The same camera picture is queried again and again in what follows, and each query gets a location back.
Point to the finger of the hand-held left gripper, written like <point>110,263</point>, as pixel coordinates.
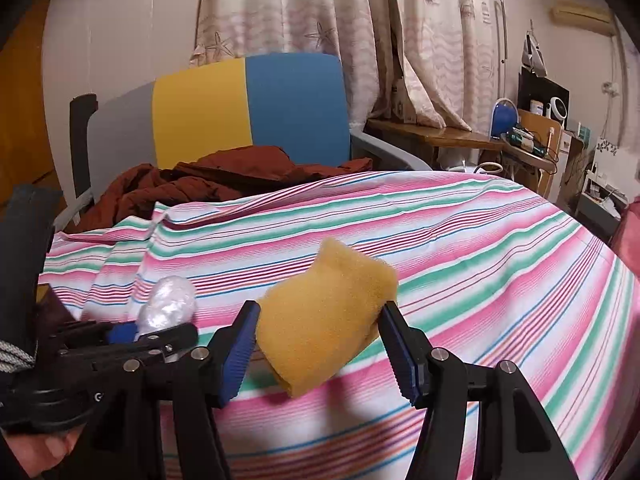
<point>122,334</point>
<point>175,335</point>

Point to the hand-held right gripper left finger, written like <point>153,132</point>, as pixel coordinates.
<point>240,357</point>

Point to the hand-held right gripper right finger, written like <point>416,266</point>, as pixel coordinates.
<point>400,362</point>

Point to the clear plastic candy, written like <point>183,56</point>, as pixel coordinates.
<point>167,300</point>

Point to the yellow sponge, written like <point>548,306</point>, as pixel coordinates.
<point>320,320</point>

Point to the person's left hand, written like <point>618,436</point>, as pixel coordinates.
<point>45,452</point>

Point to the pink green striped tablecloth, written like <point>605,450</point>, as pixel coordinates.
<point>450,260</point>

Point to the red-brown jacket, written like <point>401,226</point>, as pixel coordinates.
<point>225,175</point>

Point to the grey yellow blue chair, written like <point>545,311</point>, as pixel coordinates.
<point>200,110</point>

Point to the wooden side desk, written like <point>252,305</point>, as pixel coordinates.
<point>425,132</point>

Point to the wooden wardrobe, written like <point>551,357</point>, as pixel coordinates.
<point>20,110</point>

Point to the grey storage bin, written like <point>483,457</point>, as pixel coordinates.
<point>597,210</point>

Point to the pink cloth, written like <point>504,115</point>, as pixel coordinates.
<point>629,240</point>

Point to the white cardboard box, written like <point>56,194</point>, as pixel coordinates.
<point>402,102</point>

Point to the blue round desk fan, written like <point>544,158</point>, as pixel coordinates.
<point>505,120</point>

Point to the white flower print box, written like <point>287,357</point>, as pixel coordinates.
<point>606,160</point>

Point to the small white round fan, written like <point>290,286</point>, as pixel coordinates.
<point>556,109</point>

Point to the black board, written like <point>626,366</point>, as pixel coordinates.
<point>542,87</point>

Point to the hanging steam iron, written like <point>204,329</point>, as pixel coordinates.
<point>532,55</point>

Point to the metal stand pole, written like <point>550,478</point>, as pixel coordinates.
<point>502,35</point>

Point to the patterned beige curtain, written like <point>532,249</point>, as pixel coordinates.
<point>300,0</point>

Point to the wall air conditioner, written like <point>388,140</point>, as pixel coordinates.
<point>582,17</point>

